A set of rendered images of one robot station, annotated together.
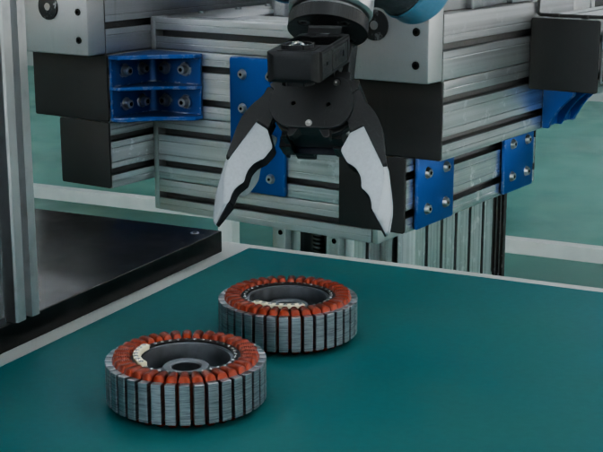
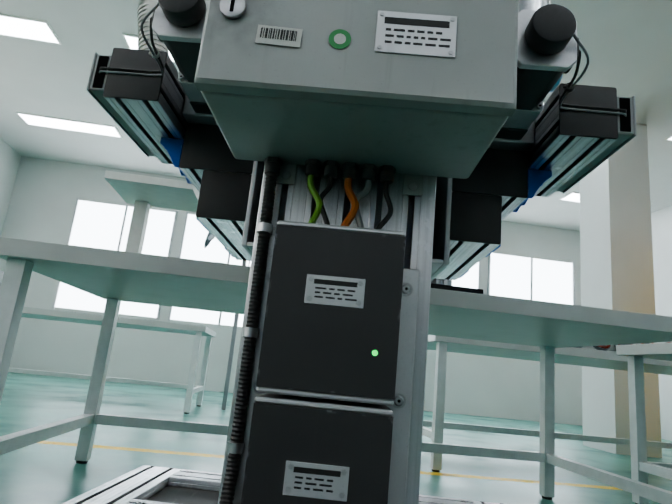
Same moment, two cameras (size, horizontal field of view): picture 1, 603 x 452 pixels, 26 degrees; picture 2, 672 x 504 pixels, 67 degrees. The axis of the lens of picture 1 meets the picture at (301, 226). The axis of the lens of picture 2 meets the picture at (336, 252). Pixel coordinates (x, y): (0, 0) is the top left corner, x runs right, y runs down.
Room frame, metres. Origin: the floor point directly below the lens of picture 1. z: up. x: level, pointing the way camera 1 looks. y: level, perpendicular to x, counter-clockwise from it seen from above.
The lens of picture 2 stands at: (2.63, -0.57, 0.48)
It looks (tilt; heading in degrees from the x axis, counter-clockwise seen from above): 13 degrees up; 148
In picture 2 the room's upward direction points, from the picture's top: 6 degrees clockwise
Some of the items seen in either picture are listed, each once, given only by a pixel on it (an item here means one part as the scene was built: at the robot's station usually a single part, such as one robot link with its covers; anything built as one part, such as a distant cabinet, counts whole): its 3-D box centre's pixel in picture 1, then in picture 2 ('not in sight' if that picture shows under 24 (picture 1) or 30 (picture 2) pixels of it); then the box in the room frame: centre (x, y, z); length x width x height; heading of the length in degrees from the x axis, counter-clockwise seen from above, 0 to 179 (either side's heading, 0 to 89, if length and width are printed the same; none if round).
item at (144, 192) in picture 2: not in sight; (150, 237); (0.31, -0.09, 0.98); 0.37 x 0.35 x 0.46; 64
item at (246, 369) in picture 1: (186, 376); not in sight; (0.86, 0.08, 0.77); 0.11 x 0.11 x 0.04
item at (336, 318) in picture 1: (287, 313); not in sight; (1.01, 0.01, 0.77); 0.11 x 0.11 x 0.04
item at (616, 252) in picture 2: not in sight; (615, 280); (-0.12, 4.54, 1.65); 0.50 x 0.45 x 3.30; 154
